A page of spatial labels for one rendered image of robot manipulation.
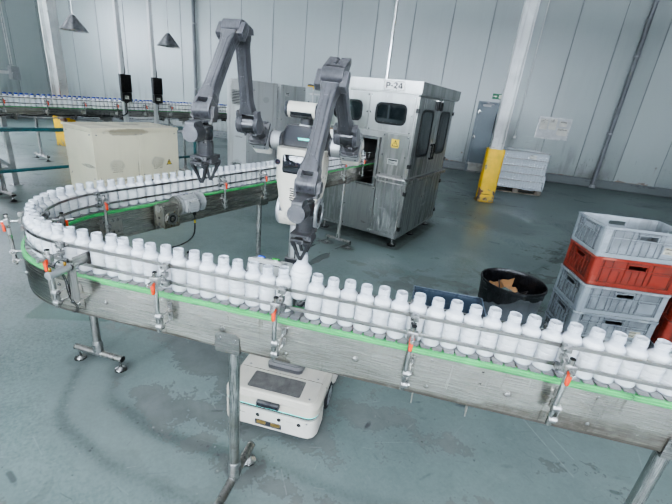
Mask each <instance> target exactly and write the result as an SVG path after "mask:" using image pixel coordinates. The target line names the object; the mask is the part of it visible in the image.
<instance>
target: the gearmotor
mask: <svg viewBox="0 0 672 504"><path fill-rule="evenodd" d="M206 205H207V200H206V197H205V196H204V194H203V193H201V192H193V193H184V194H179V195H174V196H172V197H171V198H170V199H169V201H167V202H162V203H156V204H155V205H153V209H154V223H155V228H156V229H157V230H158V229H160V227H162V228H164V229H167V228H171V227H175V226H179V225H180V215H182V214H186V213H193V215H194V233H193V235H192V237H191V238H190V239H189V240H188V241H190V240H191V239H192V238H193V236H194V234H195V230H196V219H195V215H196V212H197V211H200V210H203V209H205V208H206ZM188 241H186V242H184V243H182V244H179V245H176V246H172V247H171V248H174V247H177V246H180V245H183V244H185V243H187V242H188Z"/></svg>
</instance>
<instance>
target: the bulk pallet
mask: <svg viewBox="0 0 672 504"><path fill-rule="evenodd" d="M503 149H504V150H506V152H505V156H504V160H503V163H502V167H501V171H500V175H499V179H498V183H497V187H496V188H504V189H511V191H508V190H500V189H496V190H497V191H504V192H512V193H519V194H527V195H535V196H540V194H541V192H542V190H543V187H544V184H545V179H546V176H545V173H546V171H547V170H548V169H547V166H548V164H549V163H550V162H549V159H550V157H551V156H552V155H551V154H548V153H545V152H542V151H538V150H530V149H521V148H513V147H504V148H503ZM542 185H543V186H542ZM499 186H503V187H499ZM541 188H542V190H541ZM518 190H519V191H527V192H533V194H531V193H523V192H518Z"/></svg>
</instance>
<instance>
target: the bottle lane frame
mask: <svg viewBox="0 0 672 504"><path fill-rule="evenodd" d="M77 278H78V284H81V285H82V289H83V293H88V294H91V296H89V297H87V298H85V299H84V301H85V309H83V308H79V311H78V307H77V310H76V307H75V306H70V305H69V307H70V311H72V312H73V311H75V310H76V311H78V312H76V311H75V312H76V313H81V314H85V315H89V316H93V317H97V318H101V319H106V320H110V321H114V322H118V323H122V324H127V325H131V326H135V327H139V328H143V329H147V330H152V331H156V332H157V329H156V328H155V326H156V319H155V318H154V316H155V314H156V313H155V302H154V295H152V294H151V289H148V288H146V287H144V288H143V287H139V286H137V285H136V286H134V285H129V283H127V284H125V283H120V281H119V282H116V281H111V280H106V279H103V278H97V277H94V276H88V275H86V274H84V275H83V274H79V273H78V272H77ZM173 293H174V292H173ZM173 293H166V292H164V291H159V302H160V313H164V312H165V311H166V310H168V306H167V301H169V302H172V309H170V310H169V311H168V312H173V319H171V320H170V321H169V322H168V323H167V324H166V325H165V329H163V330H162V332H160V333H164V334H168V335H173V336H177V337H181V338H185V339H189V340H194V341H198V342H202V343H206V344H210V345H214V346H215V333H216V332H217V331H219V330H220V331H224V332H229V333H233V334H236V335H237V336H238V337H239V338H240V352H244V353H248V354H252V355H256V356H260V357H265V358H269V359H271V356H270V354H271V347H272V346H271V341H272V324H273V322H272V320H271V315H269V313H268V314H263V313H259V311H257V312H254V311H249V309H250V308H249V309H247V310H245V309H240V308H239V307H240V306H239V307H237V308H235V307H231V306H230V304H229V305H227V306H226V305H222V304H220V302H219V303H212V302H210V301H211V300H210V301H203V300H201V298H200V299H194V298H192V296H191V297H185V296H182V295H183V294H182V295H176V294H173ZM168 312H167V313H166V314H165V315H164V318H163V321H164V323H165V322H166V321H167V320H168ZM289 318H290V316H289V317H288V318H287V319H286V318H281V317H279V315H278V319H277V340H278V339H279V338H280V336H281V335H282V334H281V327H286V335H284V336H283V338H286V344H285V345H284V346H283V347H282V348H281V350H280V351H279V353H280V356H278V357H277V358H276V359H275V360H277V361H281V362H286V363H290V364H294V365H298V366H302V367H307V368H311V369H315V370H319V371H323V372H327V373H332V374H336V375H340V376H344V377H348V378H353V379H357V380H361V381H365V382H369V383H373V384H378V385H382V386H386V387H390V388H394V389H399V387H400V382H401V377H402V372H403V367H404V362H405V357H406V352H407V347H408V342H407V344H401V343H398V342H397V340H396V341H395V342H392V341H387V340H386V338H384V339H378V338H375V335H373V337H369V336H364V333H362V335H360V334H355V333H353V331H351V332H346V331H342V328H341V329H340V330H337V329H332V328H331V326H330V327H329V328H327V327H323V326H321V324H319V325H314V324H310V321H309V322H308V323H304V322H300V319H299V320H298V321H295V320H291V319H289ZM411 355H413V356H416V358H415V362H414V364H412V365H411V367H413V372H412V376H410V377H409V382H408V383H409V384H410V385H409V387H407V389H405V388H404V390H403V391H407V392H411V393H415V394H419V395H424V396H428V397H432V398H436V399H440V400H445V401H449V402H453V403H457V404H461V405H466V406H470V407H474V408H478V409H482V410H486V411H491V412H495V413H499V414H503V415H507V416H512V417H516V418H520V419H524V420H528V421H532V422H537V423H541V424H545V420H546V415H547V414H548V413H549V410H550V406H549V405H550V402H551V400H552V399H554V397H555V396H554V392H555V390H556V387H557V388H558V387H559V385H560V382H561V380H562V378H558V377H556V376H555V374H554V376H549V375H544V374H543V373H542V371H541V373H540V374H539V373H535V372H531V371H530V370H529V369H528V371H525V370H521V369H518V368H517V366H515V368H512V367H507V366H505V365H504V363H503V365H498V364H493V363H492V361H490V363H489V362H484V361H480V359H479V358H478V360H475V359H470V358H468V357H467V355H466V357H461V356H457V355H456V354H455V353H454V354H453V355H452V354H447V353H444V351H443V350H442V352H438V351H433V350H432V348H431V347H430V349H424V348H421V347H420V345H419V346H418V347H415V346H413V349H412V354H411ZM399 390H400V389H399ZM649 396H650V395H649ZM559 404H560V405H561V407H562V408H563V410H562V411H561V412H560V413H559V415H558V417H557V419H558V422H556V424H553V423H551V425H550V426H553V427H558V428H562V429H566V430H570V431H574V432H579V433H583V434H587V435H591V436H595V437H599V438H604V439H608V440H612V441H616V442H620V443H625V444H629V445H633V446H637V447H641V448H645V449H650V450H654V451H658V452H661V451H662V449H663V447H664V445H665V444H666V442H667V440H668V438H671V437H672V402H668V401H666V400H665V399H664V400H659V399H654V398H652V397H651V396H650V397H645V396H641V395H638V394H637V393H636V392H635V394H631V393H627V392H624V391H623V390H622V389H621V391H618V390H613V389H610V388H609V387H608V388H604V387H599V386H596V384H595V383H594V385H590V384H585V383H583V382H582V381H581V380H580V382H576V381H572V380H571V382H570V384H569V385H568V386H566V387H565V390H564V392H563V395H562V397H561V400H560V402H559ZM545 425H546V424H545Z"/></svg>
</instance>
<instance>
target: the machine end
mask: <svg viewBox="0 0 672 504"><path fill-rule="evenodd" d="M460 95H461V92H460V91H456V90H452V89H449V88H445V87H441V86H438V85H434V84H431V83H427V82H421V81H407V80H393V79H380V78H366V77H352V76H351V79H350V84H349V99H350V111H351V118H352V121H353V124H354V125H358V126H359V129H360V133H362V136H363V140H364V148H363V150H364V153H365V152H367V153H369V152H371V153H372V152H376V155H370V158H372V157H375V162H374V170H373V176H372V177H367V178H363V179H359V180H355V181H351V182H350V183H349V184H346V187H345V196H344V205H343V214H342V223H341V225H344V226H348V227H351V228H355V229H359V230H362V231H366V232H369V233H373V234H376V235H380V236H383V237H387V238H390V239H391V241H390V243H387V244H386V245H387V246H390V247H395V246H396V244H394V243H392V242H393V240H395V239H397V238H399V237H400V236H402V235H404V234H407V235H413V232H411V230H412V229H413V228H415V227H417V226H418V225H420V224H422V225H428V223H426V220H428V219H430V218H431V217H432V216H433V211H435V208H434V206H435V201H436V196H437V191H438V186H439V183H440V182H441V179H440V176H441V173H444V172H445V170H444V169H442V166H443V161H444V160H445V158H446V157H444V156H445V151H446V146H447V141H448V135H449V130H450V125H451V120H452V116H454V113H455V112H453V110H454V105H455V103H454V102H458V101H459V100H460ZM372 154H375V153H372ZM372 159H374V158H372ZM341 189H342V184H339V185H335V186H331V187H327V188H325V189H324V192H323V196H322V200H323V202H324V212H323V218H322V220H324V224H321V227H324V228H328V227H329V225H328V224H326V221H330V222H333V223H337V224H338V218H339V208H340V199H341Z"/></svg>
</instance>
